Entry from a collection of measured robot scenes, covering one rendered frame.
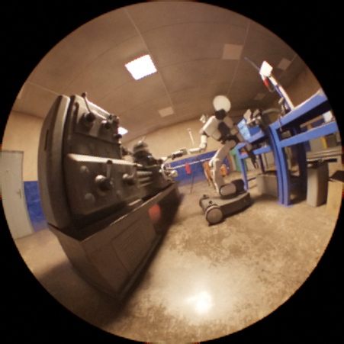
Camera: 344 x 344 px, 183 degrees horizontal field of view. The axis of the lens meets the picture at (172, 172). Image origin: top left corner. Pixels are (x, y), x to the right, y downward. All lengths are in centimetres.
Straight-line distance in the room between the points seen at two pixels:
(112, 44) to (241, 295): 350
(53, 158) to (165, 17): 280
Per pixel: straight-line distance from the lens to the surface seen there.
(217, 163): 131
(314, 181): 127
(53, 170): 59
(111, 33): 284
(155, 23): 284
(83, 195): 48
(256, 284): 70
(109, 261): 69
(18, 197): 380
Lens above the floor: 62
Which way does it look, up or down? 2 degrees up
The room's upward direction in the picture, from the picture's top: 14 degrees counter-clockwise
